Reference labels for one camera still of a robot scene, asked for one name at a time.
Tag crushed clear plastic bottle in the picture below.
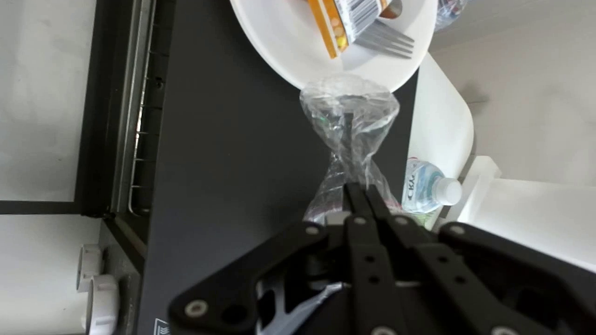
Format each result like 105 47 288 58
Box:
299 74 401 225

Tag clear crumpled plastic bottle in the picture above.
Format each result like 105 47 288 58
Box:
435 0 469 32

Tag orange and white packet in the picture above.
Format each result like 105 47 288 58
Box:
306 0 393 60

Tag toaster oven glass door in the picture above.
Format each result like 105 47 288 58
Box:
0 0 101 215

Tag silver fork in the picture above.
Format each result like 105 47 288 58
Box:
355 20 415 60

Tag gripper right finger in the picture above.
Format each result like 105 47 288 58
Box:
367 185 596 335

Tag white plate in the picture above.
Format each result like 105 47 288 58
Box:
230 0 439 94

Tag white oven knob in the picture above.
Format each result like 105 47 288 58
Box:
76 244 104 292
83 275 120 335

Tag water bottle with white cap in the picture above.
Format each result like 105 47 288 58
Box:
401 158 463 214

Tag brown round object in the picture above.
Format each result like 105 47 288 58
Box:
379 0 404 20

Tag white rounded panel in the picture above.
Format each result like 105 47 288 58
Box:
408 53 475 183

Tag black toaster oven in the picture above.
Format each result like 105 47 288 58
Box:
74 0 420 335

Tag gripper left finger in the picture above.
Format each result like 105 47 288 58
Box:
169 182 408 335

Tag oven wire rack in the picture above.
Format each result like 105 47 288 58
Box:
128 0 156 215

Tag white box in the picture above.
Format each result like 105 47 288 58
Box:
438 156 596 274

